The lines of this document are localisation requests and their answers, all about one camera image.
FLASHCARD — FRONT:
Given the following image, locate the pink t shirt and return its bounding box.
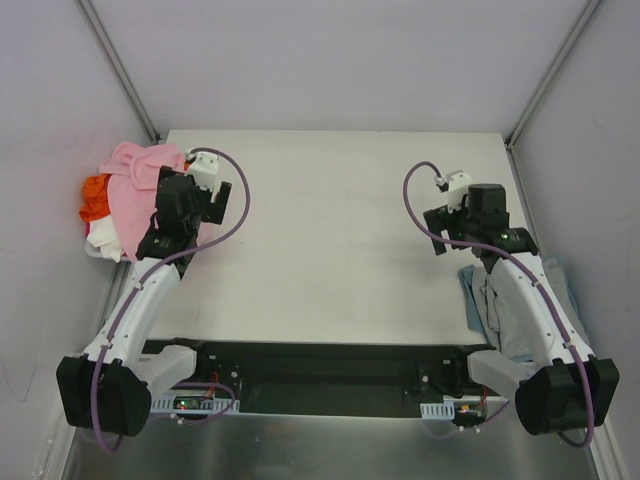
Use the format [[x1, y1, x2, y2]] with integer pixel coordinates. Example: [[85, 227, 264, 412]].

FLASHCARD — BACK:
[[99, 142, 185, 262]]

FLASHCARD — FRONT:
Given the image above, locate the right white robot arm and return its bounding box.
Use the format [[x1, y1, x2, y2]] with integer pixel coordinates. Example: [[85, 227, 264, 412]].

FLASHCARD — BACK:
[[423, 175, 620, 438]]

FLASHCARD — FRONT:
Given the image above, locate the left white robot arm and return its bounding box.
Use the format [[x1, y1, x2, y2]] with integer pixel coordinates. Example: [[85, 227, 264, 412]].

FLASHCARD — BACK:
[[56, 159, 232, 436]]

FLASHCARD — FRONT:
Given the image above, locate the white t shirt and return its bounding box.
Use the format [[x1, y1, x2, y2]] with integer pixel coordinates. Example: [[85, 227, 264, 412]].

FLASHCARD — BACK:
[[85, 215, 122, 246]]

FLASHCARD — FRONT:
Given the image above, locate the orange t shirt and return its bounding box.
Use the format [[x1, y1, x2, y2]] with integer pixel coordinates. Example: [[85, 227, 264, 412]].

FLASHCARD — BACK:
[[79, 174, 110, 224]]

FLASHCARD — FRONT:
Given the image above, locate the grey folded t shirt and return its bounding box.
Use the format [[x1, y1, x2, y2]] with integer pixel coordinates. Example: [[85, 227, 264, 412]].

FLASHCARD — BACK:
[[474, 257, 591, 359]]

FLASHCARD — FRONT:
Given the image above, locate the white plastic bin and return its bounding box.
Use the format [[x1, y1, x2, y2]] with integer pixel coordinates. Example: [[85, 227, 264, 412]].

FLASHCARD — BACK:
[[84, 241, 128, 263]]

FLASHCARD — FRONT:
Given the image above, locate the blue folded t shirt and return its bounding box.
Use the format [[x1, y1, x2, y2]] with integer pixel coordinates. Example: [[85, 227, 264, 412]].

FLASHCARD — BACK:
[[457, 255, 581, 364]]

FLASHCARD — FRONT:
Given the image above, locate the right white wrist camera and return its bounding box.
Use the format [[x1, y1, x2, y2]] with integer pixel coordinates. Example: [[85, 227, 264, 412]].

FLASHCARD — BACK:
[[434, 170, 473, 213]]

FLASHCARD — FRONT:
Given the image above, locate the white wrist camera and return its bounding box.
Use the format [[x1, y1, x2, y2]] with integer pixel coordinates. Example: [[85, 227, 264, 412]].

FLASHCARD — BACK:
[[434, 170, 473, 213], [185, 151, 219, 191]]

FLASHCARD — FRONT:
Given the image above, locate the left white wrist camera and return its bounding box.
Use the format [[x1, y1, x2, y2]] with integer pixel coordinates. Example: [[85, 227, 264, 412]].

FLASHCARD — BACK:
[[185, 151, 219, 191]]

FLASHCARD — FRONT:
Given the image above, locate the left slotted cable duct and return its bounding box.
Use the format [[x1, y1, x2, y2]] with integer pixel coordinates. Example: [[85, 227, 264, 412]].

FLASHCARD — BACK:
[[150, 394, 240, 415]]

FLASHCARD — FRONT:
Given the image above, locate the slotted cable duct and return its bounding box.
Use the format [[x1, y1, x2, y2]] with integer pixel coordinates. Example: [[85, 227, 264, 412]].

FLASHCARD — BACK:
[[420, 400, 456, 421], [150, 394, 240, 415]]

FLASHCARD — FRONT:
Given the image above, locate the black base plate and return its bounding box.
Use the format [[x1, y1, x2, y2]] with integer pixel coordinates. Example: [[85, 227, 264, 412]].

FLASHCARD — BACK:
[[172, 338, 488, 418]]

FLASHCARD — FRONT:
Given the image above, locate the right slotted cable duct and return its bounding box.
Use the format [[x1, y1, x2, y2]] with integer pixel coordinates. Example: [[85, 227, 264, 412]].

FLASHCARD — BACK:
[[420, 400, 456, 421]]

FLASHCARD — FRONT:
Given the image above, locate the right aluminium corner post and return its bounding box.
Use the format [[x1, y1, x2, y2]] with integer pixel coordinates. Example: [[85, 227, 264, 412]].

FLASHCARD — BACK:
[[504, 0, 605, 152]]

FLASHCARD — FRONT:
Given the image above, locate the aluminium corner post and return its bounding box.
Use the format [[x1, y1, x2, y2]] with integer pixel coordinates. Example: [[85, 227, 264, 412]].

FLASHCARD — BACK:
[[504, 0, 605, 152], [75, 0, 161, 144]]

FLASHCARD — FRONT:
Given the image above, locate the left aluminium corner post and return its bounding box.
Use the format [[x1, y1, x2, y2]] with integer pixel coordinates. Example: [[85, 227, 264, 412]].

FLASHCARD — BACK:
[[75, 0, 161, 144]]

